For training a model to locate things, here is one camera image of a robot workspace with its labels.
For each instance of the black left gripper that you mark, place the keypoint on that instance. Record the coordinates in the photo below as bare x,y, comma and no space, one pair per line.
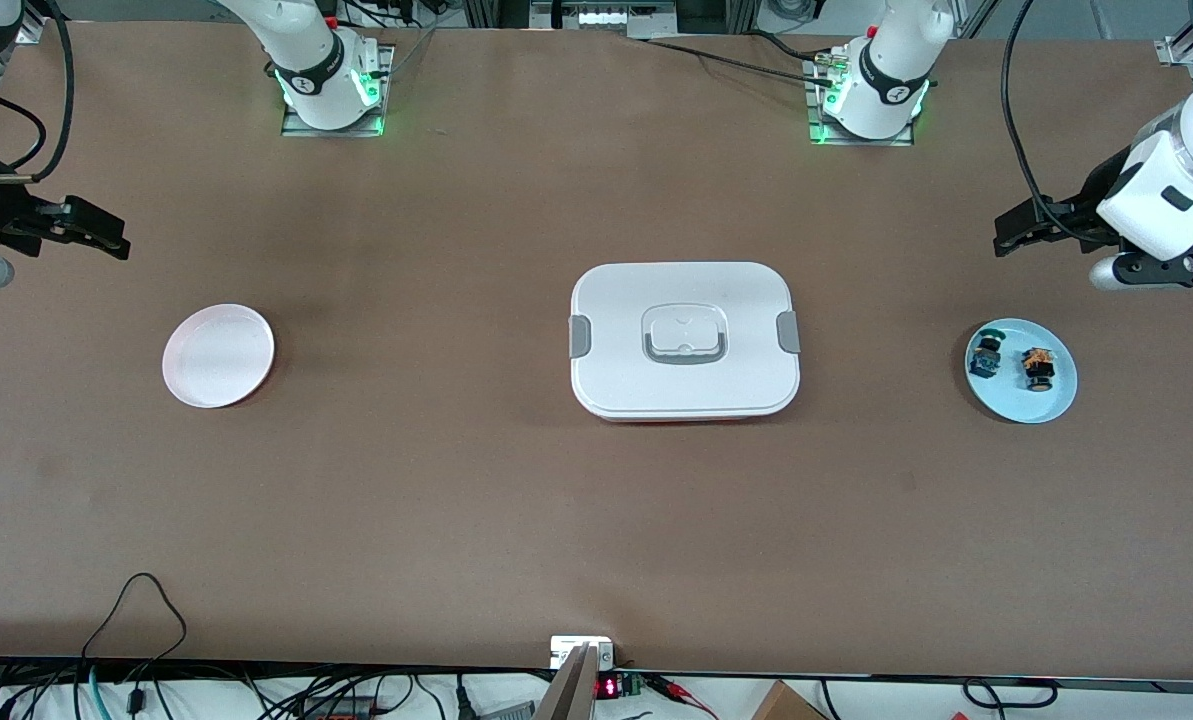
1098,188

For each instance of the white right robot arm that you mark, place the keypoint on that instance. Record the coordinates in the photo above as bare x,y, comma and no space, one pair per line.
316,60

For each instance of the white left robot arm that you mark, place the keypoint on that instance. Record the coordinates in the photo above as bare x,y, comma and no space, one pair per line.
886,70

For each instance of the white lunch box grey clips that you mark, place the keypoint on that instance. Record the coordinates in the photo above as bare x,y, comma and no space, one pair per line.
736,300

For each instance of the pink round plate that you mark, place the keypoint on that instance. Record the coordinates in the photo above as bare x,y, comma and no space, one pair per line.
218,357

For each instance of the light blue round plate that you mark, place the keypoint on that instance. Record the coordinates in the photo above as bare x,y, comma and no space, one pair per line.
1016,405

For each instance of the white power strip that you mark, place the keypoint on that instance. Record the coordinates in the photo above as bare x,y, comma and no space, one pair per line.
606,18

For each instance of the brown cardboard piece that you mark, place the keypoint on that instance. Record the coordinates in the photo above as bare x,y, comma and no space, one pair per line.
786,705

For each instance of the red and black clip leads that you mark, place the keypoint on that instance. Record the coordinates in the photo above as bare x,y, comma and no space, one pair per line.
676,688

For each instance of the small white mounting block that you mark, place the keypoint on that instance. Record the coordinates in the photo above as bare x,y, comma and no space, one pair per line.
566,648

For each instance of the red digit display module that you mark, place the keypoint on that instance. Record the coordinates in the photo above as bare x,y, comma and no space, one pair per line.
608,687

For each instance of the aluminium profile bar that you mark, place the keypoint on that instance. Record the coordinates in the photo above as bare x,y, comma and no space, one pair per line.
568,695

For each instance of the aluminium corner bracket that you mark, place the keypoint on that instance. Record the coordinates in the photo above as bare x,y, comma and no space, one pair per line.
26,36

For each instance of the aluminium profile frame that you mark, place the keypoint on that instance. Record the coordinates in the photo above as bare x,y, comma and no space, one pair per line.
1178,50

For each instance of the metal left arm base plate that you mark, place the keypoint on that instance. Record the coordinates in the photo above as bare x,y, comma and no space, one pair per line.
826,139

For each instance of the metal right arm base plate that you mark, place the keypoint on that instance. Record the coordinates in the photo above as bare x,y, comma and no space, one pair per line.
301,129

